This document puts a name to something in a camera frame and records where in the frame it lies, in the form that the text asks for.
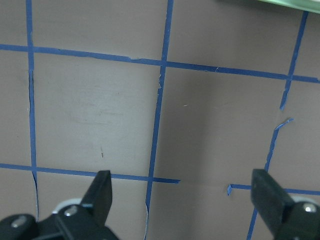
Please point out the light green tray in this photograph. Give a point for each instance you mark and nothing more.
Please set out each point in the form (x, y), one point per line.
(311, 6)

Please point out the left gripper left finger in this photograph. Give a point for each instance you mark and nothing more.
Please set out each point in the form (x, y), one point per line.
(98, 198)

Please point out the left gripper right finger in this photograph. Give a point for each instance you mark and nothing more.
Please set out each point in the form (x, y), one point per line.
(274, 205)

